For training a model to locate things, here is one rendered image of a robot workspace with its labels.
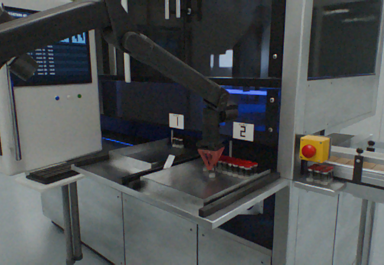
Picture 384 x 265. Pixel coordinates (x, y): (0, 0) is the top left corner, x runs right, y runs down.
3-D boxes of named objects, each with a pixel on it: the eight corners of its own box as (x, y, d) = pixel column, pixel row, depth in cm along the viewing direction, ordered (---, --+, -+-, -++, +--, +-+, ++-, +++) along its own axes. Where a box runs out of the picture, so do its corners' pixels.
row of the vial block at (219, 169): (209, 167, 118) (209, 155, 117) (251, 179, 106) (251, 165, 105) (206, 169, 116) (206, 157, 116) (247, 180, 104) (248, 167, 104)
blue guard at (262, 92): (35, 102, 235) (32, 76, 232) (277, 142, 107) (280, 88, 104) (34, 102, 235) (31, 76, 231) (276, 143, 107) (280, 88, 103)
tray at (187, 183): (209, 163, 124) (209, 154, 124) (270, 178, 107) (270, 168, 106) (140, 187, 100) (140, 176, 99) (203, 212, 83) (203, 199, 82)
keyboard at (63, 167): (102, 155, 163) (102, 151, 162) (122, 160, 155) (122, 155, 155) (25, 178, 130) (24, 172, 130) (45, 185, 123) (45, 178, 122)
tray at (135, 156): (169, 144, 155) (169, 137, 154) (210, 154, 138) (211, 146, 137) (109, 159, 130) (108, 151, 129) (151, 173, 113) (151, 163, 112)
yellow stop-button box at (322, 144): (307, 154, 107) (309, 133, 106) (330, 158, 102) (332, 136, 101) (298, 159, 102) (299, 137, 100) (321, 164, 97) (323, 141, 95)
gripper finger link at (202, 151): (224, 167, 109) (225, 140, 107) (216, 173, 103) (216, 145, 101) (206, 164, 112) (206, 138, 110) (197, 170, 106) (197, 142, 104)
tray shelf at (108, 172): (162, 146, 158) (162, 142, 158) (297, 178, 112) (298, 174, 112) (70, 169, 124) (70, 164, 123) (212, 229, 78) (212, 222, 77)
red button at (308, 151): (305, 154, 101) (306, 142, 100) (318, 157, 98) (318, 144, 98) (299, 157, 98) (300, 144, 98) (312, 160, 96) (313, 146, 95)
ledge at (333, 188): (310, 175, 115) (310, 171, 115) (349, 184, 107) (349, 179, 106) (293, 186, 105) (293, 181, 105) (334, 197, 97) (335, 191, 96)
